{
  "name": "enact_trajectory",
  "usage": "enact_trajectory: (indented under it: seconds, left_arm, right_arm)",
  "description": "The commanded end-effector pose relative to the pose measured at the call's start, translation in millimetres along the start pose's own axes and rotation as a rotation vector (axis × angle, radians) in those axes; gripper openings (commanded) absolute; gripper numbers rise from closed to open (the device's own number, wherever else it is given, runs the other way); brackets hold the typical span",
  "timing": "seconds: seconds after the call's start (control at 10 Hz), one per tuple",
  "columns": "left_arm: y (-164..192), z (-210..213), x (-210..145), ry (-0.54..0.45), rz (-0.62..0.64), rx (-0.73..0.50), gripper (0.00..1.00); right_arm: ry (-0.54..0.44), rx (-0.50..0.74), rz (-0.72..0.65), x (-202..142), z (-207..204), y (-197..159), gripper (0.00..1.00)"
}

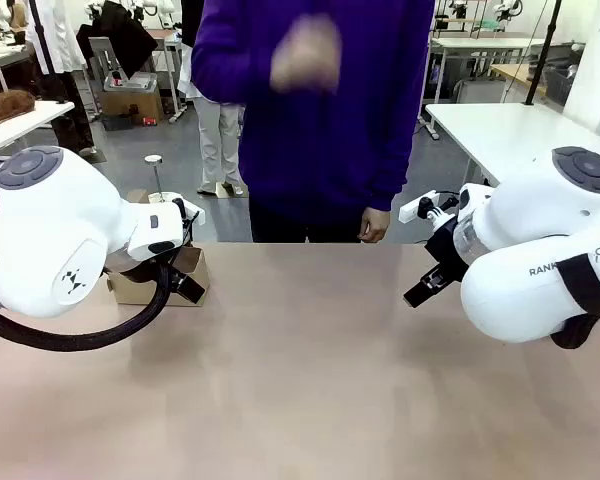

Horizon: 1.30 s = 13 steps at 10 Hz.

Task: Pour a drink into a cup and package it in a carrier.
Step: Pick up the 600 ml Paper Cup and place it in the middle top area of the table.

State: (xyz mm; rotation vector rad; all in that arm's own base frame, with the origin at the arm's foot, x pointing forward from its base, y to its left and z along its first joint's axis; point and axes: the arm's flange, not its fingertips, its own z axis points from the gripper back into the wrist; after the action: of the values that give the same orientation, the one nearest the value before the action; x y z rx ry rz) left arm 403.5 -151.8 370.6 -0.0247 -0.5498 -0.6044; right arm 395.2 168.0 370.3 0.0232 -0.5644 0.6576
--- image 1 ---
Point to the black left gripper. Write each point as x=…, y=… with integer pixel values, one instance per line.
x=147, y=271

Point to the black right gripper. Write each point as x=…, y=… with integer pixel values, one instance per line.
x=445, y=247

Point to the person left forearm purple sleeve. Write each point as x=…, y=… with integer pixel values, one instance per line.
x=392, y=170

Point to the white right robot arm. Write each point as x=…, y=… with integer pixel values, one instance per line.
x=520, y=235

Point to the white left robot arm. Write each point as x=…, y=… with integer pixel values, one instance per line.
x=55, y=225

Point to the person right forearm purple sleeve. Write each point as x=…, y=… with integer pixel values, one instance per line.
x=230, y=75

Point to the person left hand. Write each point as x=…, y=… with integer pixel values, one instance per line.
x=376, y=226

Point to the person right hand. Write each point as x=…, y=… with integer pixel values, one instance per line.
x=307, y=57

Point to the small brown cardboard box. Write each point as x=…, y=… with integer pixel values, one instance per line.
x=137, y=196

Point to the metal round-top stand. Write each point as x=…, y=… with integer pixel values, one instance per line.
x=157, y=180

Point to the person black trousers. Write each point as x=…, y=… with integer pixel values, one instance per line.
x=300, y=231

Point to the bystander with beige trousers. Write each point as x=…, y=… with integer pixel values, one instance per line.
x=220, y=145

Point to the large white empty table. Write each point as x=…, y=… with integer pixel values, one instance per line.
x=505, y=132

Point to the black box on floor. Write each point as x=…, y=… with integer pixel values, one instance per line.
x=117, y=123

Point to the person torso purple sweater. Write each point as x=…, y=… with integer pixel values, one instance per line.
x=310, y=150

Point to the large brown cardboard box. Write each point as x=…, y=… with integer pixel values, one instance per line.
x=132, y=106

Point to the grey tray with items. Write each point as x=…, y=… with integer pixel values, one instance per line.
x=130, y=81

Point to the white table with fur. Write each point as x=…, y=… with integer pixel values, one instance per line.
x=30, y=122

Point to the wooden background table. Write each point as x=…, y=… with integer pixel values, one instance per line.
x=515, y=75

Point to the grey plastic crate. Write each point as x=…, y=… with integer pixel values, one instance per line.
x=562, y=85

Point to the white background workbench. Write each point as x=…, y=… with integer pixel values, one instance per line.
x=480, y=45

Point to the brown furry cloth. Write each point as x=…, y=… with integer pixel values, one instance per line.
x=5, y=107

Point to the bystander with dark trousers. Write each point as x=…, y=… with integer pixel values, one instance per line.
x=65, y=60

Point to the black tripod pole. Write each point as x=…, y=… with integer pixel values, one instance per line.
x=539, y=55

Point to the black hanging jacket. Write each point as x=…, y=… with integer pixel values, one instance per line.
x=117, y=35

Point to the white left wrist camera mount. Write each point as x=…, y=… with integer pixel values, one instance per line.
x=192, y=212

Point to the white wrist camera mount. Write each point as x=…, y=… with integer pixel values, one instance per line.
x=192, y=212
x=412, y=209

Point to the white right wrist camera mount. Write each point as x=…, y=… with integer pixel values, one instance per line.
x=412, y=209

